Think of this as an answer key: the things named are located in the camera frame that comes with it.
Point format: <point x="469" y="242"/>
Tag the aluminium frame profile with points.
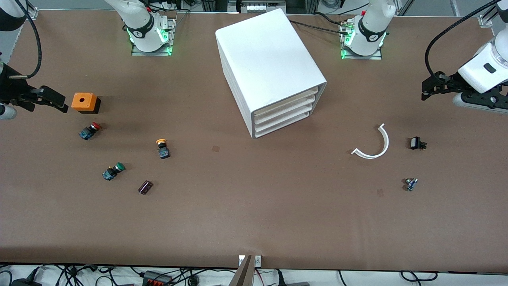
<point x="486" y="19"/>
<point x="33" y="14"/>

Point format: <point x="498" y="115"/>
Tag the orange box with hole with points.
<point x="81" y="101"/>

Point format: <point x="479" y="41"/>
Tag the white curved plastic strip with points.
<point x="385" y="143"/>

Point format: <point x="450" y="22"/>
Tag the grey control unit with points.
<point x="258" y="7"/>

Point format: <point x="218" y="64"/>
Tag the white metal bracket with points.
<point x="241" y="260"/>
<point x="258" y="260"/>

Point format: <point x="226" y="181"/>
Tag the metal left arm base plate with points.
<point x="361" y="57"/>

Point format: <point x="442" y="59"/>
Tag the small blue electronic component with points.
<point x="410" y="184"/>

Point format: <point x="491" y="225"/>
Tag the green push button switch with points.
<point x="113" y="171"/>

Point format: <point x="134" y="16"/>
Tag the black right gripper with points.
<point x="11" y="89"/>

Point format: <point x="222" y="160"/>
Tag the black red power strip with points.
<point x="156" y="279"/>

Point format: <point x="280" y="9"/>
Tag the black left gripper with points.
<point x="451" y="84"/>

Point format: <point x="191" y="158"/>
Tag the white drawer cabinet housing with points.
<point x="266" y="51"/>

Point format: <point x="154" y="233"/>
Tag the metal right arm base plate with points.
<point x="152" y="53"/>

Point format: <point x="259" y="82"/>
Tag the dark purple capacitor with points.
<point x="145" y="187"/>

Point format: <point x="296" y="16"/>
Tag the white cabinet drawer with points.
<point x="281" y="126"/>
<point x="285" y="111"/>
<point x="283" y="119"/>
<point x="285" y="104"/>

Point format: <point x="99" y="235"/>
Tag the brown wooden plank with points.
<point x="243" y="276"/>

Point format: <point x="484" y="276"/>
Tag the red push button switch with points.
<point x="89" y="131"/>

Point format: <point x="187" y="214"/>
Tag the yellow push button switch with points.
<point x="163" y="151"/>

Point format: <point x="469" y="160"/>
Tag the small black switch component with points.
<point x="415" y="143"/>

